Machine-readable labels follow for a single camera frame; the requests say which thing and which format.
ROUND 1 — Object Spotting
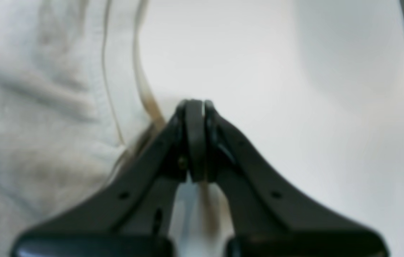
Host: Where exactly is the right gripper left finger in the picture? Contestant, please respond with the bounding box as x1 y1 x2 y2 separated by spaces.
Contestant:
11 100 206 257

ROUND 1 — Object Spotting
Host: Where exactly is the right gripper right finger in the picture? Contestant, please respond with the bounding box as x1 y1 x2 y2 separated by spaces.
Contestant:
204 101 389 257

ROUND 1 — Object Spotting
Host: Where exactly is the grey t-shirt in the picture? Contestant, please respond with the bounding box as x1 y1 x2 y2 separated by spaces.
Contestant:
0 0 231 257

